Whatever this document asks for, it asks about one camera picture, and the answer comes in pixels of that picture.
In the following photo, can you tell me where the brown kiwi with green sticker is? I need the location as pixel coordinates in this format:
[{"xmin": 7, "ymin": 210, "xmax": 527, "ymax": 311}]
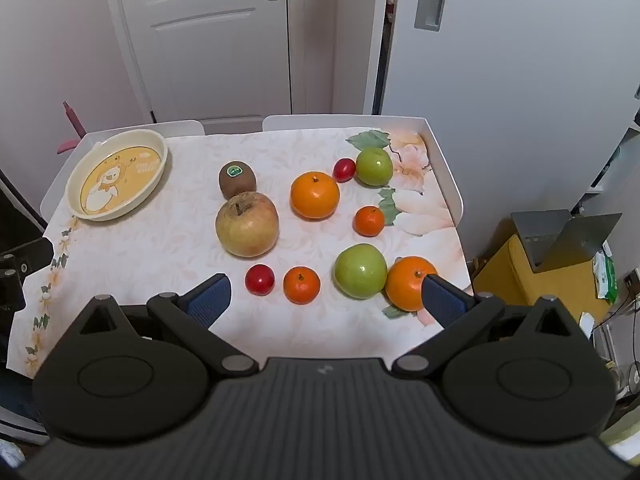
[{"xmin": 218, "ymin": 161, "xmax": 257, "ymax": 200}]

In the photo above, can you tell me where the large green apple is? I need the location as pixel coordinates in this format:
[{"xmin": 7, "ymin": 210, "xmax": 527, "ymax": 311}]
[{"xmin": 334, "ymin": 243, "xmax": 388, "ymax": 301}]

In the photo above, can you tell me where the floral white tablecloth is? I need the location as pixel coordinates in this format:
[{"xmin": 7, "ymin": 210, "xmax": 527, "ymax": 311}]
[{"xmin": 7, "ymin": 127, "xmax": 473, "ymax": 376}]

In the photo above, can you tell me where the white refrigerator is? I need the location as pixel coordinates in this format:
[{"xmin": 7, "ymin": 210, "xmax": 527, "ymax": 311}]
[{"xmin": 372, "ymin": 0, "xmax": 640, "ymax": 261}]

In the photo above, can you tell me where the white panelled door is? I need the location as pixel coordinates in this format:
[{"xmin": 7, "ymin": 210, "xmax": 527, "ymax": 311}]
[{"xmin": 100, "ymin": 0, "xmax": 301, "ymax": 126}]

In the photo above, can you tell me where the large yellowish wrinkled apple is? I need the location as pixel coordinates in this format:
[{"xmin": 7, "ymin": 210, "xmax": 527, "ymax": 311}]
[{"xmin": 215, "ymin": 191, "xmax": 280, "ymax": 259}]

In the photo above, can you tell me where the yellow cartoon print plate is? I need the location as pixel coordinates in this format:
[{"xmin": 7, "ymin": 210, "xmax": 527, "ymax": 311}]
[{"xmin": 65, "ymin": 129, "xmax": 169, "ymax": 222}]

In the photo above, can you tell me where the small green apple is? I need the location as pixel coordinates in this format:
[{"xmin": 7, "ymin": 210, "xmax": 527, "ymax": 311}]
[{"xmin": 355, "ymin": 147, "xmax": 394, "ymax": 187}]

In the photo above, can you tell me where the small mandarin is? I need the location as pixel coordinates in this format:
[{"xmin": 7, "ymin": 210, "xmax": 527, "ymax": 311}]
[
  {"xmin": 353, "ymin": 206, "xmax": 386, "ymax": 237},
  {"xmin": 283, "ymin": 266, "xmax": 321, "ymax": 305}
]

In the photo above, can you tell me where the yellow box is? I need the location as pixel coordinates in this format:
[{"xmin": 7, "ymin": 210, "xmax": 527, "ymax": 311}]
[{"xmin": 472, "ymin": 232, "xmax": 611, "ymax": 321}]

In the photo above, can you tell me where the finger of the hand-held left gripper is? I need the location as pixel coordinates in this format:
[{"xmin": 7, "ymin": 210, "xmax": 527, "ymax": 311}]
[{"xmin": 0, "ymin": 236, "xmax": 55, "ymax": 313}]

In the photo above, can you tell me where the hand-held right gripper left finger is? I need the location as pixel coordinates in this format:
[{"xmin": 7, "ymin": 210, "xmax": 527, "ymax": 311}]
[{"xmin": 72, "ymin": 273, "xmax": 260, "ymax": 377}]

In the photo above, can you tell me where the green wipes packet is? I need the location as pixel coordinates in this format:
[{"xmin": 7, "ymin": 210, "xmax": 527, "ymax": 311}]
[{"xmin": 592, "ymin": 250, "xmax": 619, "ymax": 303}]

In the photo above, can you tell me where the pink long-handled tool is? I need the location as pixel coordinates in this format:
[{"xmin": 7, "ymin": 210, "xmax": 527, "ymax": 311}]
[{"xmin": 56, "ymin": 101, "xmax": 86, "ymax": 155}]

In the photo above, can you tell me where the grey folded board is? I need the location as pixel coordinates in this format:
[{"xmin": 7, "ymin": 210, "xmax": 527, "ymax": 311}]
[{"xmin": 510, "ymin": 209, "xmax": 623, "ymax": 275}]

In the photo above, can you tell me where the large orange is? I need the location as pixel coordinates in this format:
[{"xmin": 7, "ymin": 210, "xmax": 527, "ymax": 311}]
[
  {"xmin": 290, "ymin": 171, "xmax": 341, "ymax": 220},
  {"xmin": 384, "ymin": 256, "xmax": 439, "ymax": 312}
]

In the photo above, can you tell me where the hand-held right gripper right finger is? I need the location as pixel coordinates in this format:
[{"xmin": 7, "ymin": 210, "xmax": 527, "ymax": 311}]
[{"xmin": 391, "ymin": 273, "xmax": 593, "ymax": 377}]

